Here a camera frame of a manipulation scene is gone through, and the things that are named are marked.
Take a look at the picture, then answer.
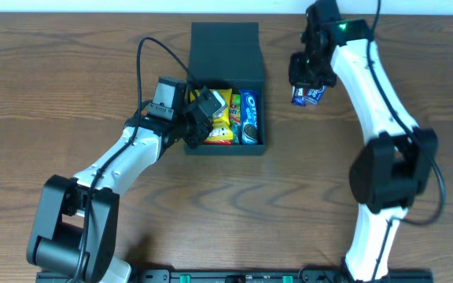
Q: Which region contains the small blue Eclipse pack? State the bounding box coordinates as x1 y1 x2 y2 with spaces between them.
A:
304 86 327 105

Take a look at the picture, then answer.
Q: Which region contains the yellow snack bag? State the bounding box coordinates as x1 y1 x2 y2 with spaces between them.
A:
206 89 233 140

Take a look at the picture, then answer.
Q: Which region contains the Cadbury Dairy Milk bar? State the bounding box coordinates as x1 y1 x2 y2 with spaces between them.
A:
291 86 306 107

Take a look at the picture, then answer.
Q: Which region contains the red snack bag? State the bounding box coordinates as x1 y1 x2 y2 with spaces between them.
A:
204 139 233 145

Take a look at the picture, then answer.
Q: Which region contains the Haribo worms gummy bag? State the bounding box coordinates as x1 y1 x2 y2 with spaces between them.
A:
229 94 241 145

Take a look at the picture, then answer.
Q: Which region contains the blue Oreo cookie pack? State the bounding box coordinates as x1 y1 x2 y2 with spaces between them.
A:
240 90 258 145

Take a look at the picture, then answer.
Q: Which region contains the dark green box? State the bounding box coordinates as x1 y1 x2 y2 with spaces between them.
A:
184 22 267 156

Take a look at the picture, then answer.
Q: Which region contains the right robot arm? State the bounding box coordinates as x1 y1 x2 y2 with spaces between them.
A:
289 17 437 282

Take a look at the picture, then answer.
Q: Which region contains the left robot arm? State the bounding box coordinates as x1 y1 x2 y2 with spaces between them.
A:
26 76 228 282

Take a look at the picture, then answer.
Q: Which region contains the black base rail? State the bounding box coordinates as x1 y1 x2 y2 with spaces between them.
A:
35 269 434 283

